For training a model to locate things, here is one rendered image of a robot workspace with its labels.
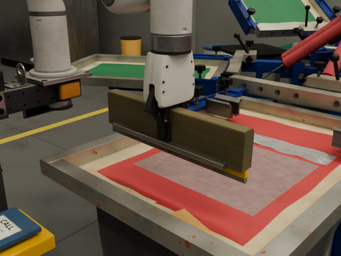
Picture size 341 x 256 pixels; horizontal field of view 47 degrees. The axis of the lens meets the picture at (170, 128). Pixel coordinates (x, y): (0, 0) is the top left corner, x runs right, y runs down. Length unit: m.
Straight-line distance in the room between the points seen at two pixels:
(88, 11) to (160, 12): 6.22
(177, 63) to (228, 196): 0.30
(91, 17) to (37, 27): 5.86
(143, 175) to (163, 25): 0.37
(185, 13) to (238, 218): 0.38
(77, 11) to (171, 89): 6.08
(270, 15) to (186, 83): 1.78
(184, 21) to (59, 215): 2.07
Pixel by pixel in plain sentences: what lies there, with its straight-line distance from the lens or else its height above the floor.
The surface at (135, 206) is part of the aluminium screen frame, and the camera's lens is 0.72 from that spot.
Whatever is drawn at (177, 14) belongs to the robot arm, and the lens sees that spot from 0.69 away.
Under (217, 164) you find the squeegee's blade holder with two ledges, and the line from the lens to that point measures 0.68.
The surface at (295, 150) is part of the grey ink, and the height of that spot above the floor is 0.96.
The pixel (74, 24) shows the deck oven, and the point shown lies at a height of 0.77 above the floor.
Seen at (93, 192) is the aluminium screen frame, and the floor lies 0.98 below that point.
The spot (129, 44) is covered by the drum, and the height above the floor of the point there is 0.47.
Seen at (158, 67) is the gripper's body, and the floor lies 1.23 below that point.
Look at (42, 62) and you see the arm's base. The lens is 1.10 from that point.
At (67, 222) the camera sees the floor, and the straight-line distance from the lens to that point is 2.55.
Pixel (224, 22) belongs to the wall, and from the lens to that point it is 5.86.
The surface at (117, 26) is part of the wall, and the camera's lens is 7.31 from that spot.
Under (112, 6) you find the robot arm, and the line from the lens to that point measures 0.72.
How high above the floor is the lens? 1.37
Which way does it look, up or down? 20 degrees down
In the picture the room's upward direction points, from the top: straight up
